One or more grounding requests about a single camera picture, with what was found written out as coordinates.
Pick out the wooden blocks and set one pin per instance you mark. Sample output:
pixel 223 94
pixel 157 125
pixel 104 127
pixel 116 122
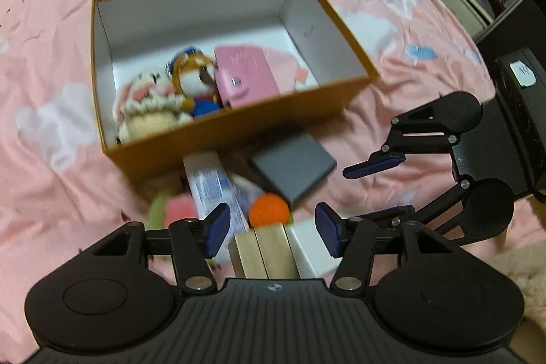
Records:
pixel 264 253

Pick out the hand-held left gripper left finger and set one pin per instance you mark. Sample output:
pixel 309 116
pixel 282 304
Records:
pixel 217 229

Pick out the small white box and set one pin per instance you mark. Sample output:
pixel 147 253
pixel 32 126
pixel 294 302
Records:
pixel 311 249

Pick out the white lotion tube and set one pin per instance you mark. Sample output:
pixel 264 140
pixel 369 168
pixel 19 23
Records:
pixel 204 180

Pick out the white storage bin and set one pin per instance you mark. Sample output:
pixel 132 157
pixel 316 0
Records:
pixel 456 10

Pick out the orange cardboard box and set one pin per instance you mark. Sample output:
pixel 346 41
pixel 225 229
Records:
pixel 170 153

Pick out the cream crocheted doll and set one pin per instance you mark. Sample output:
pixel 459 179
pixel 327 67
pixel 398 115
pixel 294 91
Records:
pixel 145 104

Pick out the pink snap wallet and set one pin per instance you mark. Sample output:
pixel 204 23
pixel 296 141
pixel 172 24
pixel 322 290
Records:
pixel 243 69

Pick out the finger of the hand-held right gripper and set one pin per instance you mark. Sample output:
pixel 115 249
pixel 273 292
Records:
pixel 396 211
pixel 371 168

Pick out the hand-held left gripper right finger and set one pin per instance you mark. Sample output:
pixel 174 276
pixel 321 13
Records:
pixel 326 229

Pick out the dark grey box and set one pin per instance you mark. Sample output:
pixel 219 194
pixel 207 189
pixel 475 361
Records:
pixel 294 165

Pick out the beige fluffy cloth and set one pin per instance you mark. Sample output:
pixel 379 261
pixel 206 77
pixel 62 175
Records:
pixel 529 274

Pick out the orange knitted ball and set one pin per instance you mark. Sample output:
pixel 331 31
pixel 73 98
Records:
pixel 268 210

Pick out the brown plush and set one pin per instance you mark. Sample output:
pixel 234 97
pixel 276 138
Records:
pixel 192 80

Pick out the pink and green fluffy toy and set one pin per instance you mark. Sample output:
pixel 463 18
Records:
pixel 179 208

